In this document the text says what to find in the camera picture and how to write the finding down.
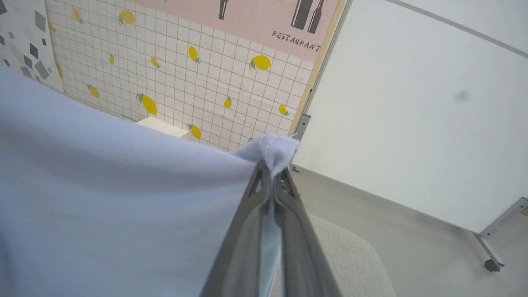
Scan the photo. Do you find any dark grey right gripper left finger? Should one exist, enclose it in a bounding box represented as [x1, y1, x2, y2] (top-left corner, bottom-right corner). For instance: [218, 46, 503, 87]
[200, 161, 273, 297]

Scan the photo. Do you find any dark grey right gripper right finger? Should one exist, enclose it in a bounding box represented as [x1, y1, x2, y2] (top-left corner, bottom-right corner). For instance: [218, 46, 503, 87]
[271, 167, 342, 297]

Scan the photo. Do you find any light blue garment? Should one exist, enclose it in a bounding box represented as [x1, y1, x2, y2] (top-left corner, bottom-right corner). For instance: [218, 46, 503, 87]
[0, 66, 300, 297]

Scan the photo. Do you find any small white box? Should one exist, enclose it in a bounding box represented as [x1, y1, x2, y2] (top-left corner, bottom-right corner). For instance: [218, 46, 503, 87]
[135, 116, 189, 139]

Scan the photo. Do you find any white partition board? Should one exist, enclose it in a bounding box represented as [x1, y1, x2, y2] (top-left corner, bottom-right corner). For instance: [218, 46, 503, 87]
[291, 0, 528, 234]

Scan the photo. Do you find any grey metal partition leg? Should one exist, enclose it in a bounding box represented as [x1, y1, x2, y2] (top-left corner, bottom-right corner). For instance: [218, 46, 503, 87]
[464, 197, 528, 273]

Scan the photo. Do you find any lemon print tiled panel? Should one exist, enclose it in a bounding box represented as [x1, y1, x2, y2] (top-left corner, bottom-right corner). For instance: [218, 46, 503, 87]
[43, 0, 354, 152]

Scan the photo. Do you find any grey terrazzo print panel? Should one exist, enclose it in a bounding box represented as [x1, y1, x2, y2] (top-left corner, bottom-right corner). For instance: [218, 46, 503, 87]
[0, 0, 64, 92]

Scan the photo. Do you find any grey metal panel bracket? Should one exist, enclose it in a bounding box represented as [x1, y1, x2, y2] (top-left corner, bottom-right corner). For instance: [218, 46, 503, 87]
[294, 114, 311, 141]

